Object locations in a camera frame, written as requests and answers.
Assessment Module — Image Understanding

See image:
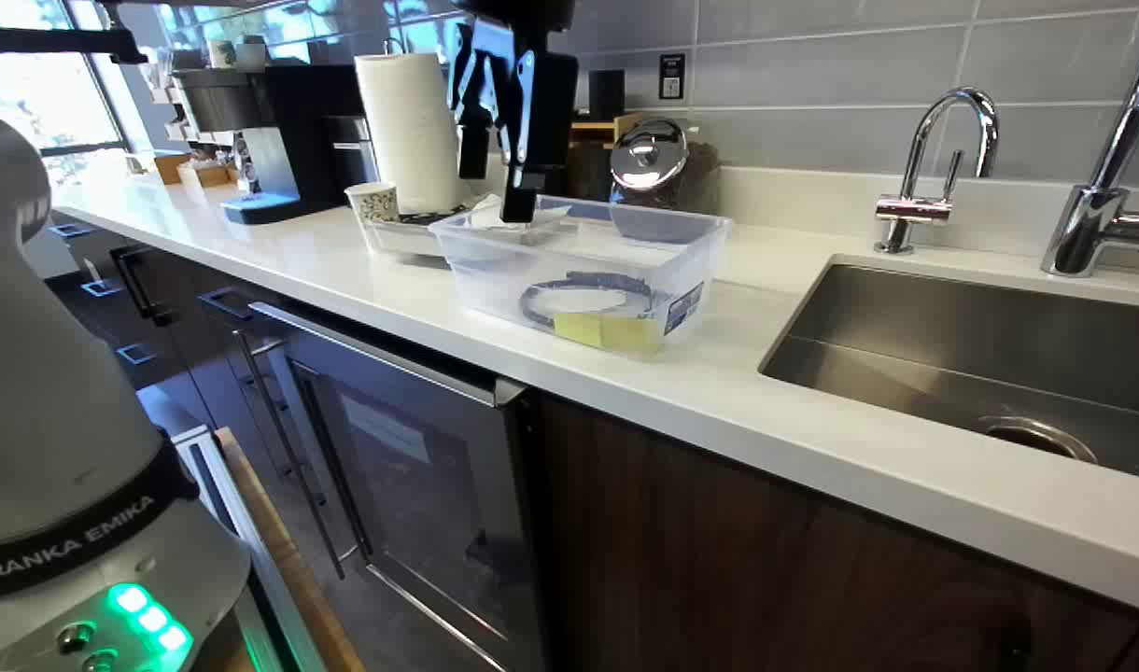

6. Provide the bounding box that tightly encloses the yellow plastic strip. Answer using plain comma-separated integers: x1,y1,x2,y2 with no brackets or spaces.
552,310,666,354

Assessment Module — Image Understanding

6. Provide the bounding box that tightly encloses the wooden organizer box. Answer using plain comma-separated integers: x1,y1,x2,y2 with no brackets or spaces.
564,112,647,203

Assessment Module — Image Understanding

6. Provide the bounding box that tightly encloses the black cylindrical canister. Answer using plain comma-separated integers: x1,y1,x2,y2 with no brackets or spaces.
587,67,626,122

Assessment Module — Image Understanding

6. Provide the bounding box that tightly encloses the crumpled white paper towel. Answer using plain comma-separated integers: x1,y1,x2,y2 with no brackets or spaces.
455,195,575,251

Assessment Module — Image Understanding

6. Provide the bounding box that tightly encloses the clear plastic tote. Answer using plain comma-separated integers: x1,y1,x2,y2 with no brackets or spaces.
428,195,732,354

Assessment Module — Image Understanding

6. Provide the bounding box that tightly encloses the dark wooden cabinet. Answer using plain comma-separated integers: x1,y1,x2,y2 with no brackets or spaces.
516,392,1139,672

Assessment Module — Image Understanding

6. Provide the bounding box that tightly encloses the grey metal tray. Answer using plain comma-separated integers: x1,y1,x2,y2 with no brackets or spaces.
758,251,1139,489

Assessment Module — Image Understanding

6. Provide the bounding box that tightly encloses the white paper towel roll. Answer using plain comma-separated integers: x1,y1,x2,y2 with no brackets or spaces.
351,50,464,220

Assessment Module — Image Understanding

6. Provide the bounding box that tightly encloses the small black wall outlet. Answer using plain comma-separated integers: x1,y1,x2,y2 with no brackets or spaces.
658,50,689,103

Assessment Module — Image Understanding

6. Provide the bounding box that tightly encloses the large chrome faucet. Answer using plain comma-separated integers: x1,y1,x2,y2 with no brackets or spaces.
1039,17,1139,281

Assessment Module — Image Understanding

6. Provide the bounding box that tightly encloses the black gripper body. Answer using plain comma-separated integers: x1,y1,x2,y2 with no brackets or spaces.
498,45,584,174

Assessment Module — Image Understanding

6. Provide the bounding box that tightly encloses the small chrome faucet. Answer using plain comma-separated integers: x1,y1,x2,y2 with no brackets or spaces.
875,83,1004,256

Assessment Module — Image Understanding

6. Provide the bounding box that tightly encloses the black coffee machine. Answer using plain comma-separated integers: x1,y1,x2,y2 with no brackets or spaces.
173,58,372,227

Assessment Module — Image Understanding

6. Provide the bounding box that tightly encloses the black horizontal mount bar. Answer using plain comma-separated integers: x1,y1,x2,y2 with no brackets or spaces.
0,23,149,67

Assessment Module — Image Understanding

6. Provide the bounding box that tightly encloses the undercounter glass door fridge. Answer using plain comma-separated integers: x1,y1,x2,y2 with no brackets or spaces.
246,296,549,672

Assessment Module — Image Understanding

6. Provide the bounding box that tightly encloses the wooden stick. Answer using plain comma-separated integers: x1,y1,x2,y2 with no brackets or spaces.
213,423,371,672

